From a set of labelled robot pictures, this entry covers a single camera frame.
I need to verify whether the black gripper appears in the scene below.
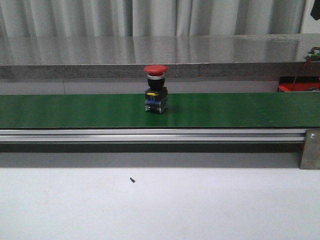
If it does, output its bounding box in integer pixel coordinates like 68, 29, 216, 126
310, 0, 320, 19

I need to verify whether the small green circuit board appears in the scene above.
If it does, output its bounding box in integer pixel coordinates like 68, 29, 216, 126
305, 46, 320, 61

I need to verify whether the green conveyor belt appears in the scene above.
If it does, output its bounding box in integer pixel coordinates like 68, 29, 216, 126
0, 92, 320, 129

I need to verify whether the grey stone counter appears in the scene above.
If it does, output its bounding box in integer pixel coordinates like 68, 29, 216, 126
0, 33, 320, 79

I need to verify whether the grey pleated curtain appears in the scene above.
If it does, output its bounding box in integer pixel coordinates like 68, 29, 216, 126
0, 0, 305, 37

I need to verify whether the thin red-brown wire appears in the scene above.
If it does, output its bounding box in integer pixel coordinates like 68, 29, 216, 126
291, 46, 320, 92

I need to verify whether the metal conveyor support bracket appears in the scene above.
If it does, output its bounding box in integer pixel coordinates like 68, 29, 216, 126
300, 129, 320, 170

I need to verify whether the aluminium conveyor side rail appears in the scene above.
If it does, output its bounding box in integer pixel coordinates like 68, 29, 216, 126
0, 128, 307, 143

